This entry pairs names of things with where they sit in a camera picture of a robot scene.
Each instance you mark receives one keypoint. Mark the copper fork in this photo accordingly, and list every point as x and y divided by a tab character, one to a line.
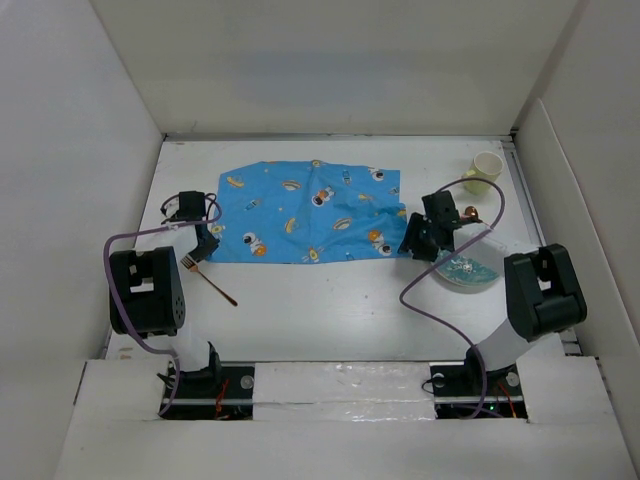
207	280

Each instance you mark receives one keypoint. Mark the pale yellow mug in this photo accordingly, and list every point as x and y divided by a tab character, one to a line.
485	168

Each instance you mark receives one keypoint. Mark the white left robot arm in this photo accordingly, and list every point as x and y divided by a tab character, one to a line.
142	272

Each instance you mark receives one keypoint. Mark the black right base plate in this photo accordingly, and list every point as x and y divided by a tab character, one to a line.
458	391

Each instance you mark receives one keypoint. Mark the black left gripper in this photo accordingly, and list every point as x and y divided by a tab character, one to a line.
208	249

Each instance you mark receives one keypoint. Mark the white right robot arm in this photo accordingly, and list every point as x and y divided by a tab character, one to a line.
542	291

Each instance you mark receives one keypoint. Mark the blue space-print cloth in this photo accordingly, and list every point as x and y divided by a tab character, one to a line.
308	212

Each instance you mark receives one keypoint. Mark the copper spoon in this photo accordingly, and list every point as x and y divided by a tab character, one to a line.
471	212

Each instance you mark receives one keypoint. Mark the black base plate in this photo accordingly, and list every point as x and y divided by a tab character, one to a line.
458	391
223	395

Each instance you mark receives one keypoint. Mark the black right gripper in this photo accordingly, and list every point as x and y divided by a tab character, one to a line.
410	241

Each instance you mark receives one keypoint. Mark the red and teal plate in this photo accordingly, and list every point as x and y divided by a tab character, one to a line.
461	272

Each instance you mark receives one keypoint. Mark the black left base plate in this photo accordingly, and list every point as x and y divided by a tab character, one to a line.
223	395

